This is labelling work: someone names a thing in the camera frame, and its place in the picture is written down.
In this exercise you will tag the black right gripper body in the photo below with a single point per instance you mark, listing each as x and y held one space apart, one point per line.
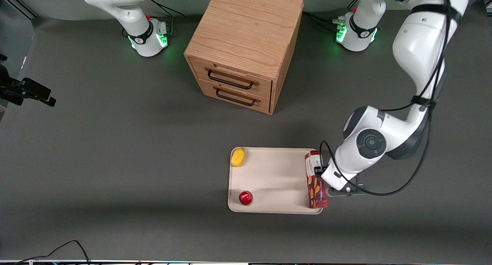
19 89

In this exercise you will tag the red cookie box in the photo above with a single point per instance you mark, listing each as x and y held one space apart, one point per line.
316 192

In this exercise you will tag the beige rectangular tray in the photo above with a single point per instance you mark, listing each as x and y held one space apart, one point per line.
276 180

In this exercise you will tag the red soda can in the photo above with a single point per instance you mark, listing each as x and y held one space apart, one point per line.
245 198

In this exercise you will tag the yellow lemon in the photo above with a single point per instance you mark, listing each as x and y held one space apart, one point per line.
238 157

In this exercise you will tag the wooden drawer cabinet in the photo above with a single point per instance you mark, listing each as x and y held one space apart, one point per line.
246 30

